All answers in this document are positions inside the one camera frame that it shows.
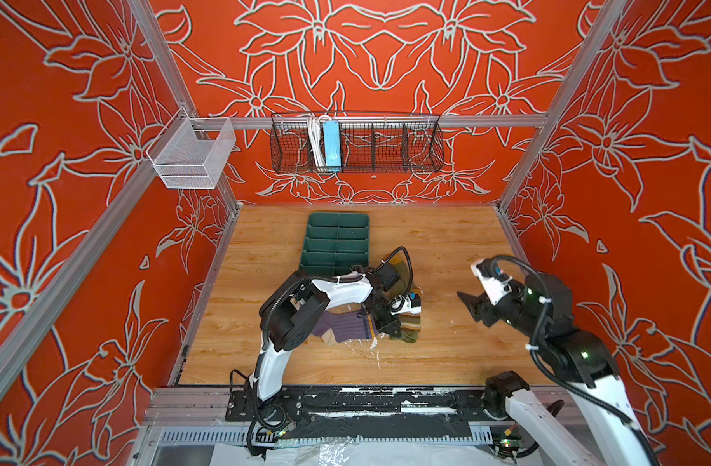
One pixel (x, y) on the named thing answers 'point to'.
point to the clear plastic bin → (190, 152)
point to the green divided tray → (333, 243)
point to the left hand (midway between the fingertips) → (399, 331)
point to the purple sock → (347, 326)
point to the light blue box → (332, 146)
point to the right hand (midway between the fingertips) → (467, 282)
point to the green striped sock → (410, 322)
